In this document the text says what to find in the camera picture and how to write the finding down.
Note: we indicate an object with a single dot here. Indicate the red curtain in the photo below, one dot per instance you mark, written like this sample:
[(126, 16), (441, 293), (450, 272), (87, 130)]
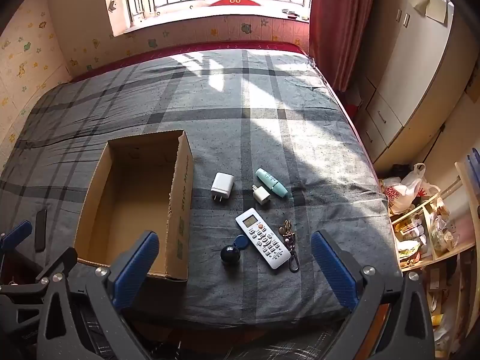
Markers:
[(337, 26)]

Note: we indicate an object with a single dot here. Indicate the white paper sheet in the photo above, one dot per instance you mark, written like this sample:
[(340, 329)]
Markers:
[(438, 7)]

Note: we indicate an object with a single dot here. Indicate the blue key fob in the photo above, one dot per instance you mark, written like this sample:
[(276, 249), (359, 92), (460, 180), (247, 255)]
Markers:
[(240, 240)]

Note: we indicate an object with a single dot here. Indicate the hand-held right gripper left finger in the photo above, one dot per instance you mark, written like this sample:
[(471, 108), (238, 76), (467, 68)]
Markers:
[(135, 266)]

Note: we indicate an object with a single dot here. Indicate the cream wardrobe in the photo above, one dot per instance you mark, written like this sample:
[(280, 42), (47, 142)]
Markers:
[(412, 63)]

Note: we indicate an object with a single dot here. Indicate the large white charger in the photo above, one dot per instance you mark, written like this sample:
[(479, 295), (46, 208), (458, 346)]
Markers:
[(222, 184)]

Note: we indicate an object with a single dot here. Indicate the white plastic bag red print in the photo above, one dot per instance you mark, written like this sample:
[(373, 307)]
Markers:
[(405, 189)]

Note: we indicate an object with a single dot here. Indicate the white remote control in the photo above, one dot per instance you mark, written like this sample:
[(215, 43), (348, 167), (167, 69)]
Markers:
[(262, 238)]

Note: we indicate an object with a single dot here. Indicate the grey plaid bed sheet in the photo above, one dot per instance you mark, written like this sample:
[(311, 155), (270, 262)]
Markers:
[(262, 120)]

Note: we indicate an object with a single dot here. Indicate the red patterned mat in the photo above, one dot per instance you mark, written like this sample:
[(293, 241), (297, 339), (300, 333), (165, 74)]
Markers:
[(236, 2)]

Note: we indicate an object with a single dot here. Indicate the black dome-shaped gadget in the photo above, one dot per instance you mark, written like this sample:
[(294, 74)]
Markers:
[(230, 255)]

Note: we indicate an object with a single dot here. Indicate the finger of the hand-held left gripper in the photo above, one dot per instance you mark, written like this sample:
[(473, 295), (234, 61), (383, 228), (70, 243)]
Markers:
[(63, 260), (17, 232)]

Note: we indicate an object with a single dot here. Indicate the wooden shelf unit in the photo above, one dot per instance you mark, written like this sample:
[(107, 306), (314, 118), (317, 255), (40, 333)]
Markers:
[(450, 255)]

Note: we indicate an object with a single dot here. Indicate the black smartphone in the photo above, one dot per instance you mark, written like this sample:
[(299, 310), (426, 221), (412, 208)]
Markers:
[(40, 230)]

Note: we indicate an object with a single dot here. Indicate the mint green tube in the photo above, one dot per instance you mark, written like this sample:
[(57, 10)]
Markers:
[(270, 182)]

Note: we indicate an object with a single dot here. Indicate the small cream charger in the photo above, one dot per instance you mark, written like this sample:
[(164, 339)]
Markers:
[(261, 197)]

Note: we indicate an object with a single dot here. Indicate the cardboard box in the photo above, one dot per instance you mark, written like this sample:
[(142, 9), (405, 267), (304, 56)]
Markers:
[(138, 202)]

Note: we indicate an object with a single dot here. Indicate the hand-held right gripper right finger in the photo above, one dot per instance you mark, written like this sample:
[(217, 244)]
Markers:
[(333, 270)]

